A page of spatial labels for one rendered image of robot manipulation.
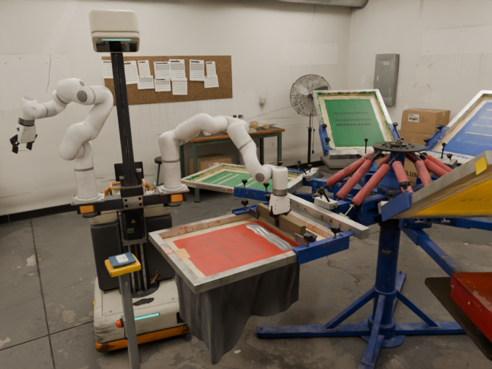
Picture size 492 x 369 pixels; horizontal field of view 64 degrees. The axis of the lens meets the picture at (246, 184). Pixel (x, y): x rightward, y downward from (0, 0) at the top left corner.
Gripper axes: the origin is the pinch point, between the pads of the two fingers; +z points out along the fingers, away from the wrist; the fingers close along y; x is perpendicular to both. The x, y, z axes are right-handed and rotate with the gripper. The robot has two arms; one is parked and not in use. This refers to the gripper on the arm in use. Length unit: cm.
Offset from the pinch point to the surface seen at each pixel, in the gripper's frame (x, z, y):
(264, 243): 6.2, 6.0, 13.3
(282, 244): 12.3, 5.5, 7.3
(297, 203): -14.4, -1.5, -22.3
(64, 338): -110, 101, 103
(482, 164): 97, -50, 5
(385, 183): -1, -7, -78
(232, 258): 11.1, 6.0, 33.7
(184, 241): -16.6, 5.9, 45.7
